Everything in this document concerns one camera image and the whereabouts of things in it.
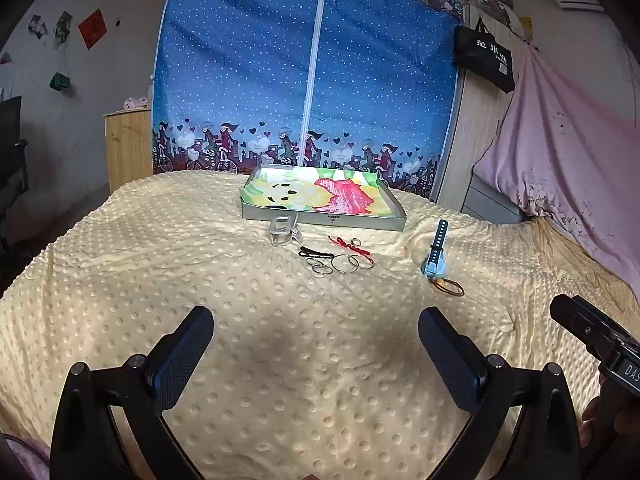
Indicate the wooden cabinet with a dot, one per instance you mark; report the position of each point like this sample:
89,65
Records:
127,150

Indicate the floral bedding bundle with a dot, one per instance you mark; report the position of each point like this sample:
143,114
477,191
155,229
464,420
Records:
480,2

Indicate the small silver hoop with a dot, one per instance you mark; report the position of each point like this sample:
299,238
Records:
324,274
307,264

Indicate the colourful cartoon tray box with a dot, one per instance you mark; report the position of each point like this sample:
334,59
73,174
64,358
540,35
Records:
325,221

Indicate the folded paper wall ornament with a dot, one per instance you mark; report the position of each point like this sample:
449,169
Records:
4,58

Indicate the pink item on cabinet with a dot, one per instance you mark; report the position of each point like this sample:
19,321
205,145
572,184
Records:
136,103

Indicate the light blue wrist watch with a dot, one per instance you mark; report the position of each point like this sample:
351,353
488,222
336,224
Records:
435,266

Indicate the black tote bag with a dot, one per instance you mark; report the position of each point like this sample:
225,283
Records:
482,55

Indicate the yellow dotted blanket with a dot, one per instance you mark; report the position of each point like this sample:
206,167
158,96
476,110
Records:
300,385

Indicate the pink hanging cloth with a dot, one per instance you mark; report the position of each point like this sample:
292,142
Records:
565,160

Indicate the green paper bag ornament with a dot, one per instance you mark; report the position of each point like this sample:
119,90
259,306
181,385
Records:
61,82

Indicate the colourful crayon drawing paper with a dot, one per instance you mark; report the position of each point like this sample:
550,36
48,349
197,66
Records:
345,195

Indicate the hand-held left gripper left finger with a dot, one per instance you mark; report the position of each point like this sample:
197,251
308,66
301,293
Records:
182,355

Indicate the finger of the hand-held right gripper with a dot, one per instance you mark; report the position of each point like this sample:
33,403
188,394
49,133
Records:
575,322
607,322

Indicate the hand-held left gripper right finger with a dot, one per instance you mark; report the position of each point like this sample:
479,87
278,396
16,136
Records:
450,360

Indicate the clear hair claw clip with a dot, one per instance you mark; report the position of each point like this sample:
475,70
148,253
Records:
280,232

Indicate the blue printed fabric wardrobe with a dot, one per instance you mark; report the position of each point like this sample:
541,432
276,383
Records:
240,60

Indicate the black hair clip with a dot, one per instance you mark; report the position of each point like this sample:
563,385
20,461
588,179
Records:
312,251

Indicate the yellow hanging tag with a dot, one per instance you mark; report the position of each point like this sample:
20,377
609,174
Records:
526,27

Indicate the person's right hand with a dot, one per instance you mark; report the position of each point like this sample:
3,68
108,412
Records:
610,415

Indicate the red diamond wall paper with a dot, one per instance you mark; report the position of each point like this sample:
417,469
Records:
92,29

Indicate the small wall photo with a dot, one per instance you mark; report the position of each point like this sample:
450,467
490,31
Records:
37,26

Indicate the green wall photo strip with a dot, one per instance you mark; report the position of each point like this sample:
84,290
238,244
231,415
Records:
62,30

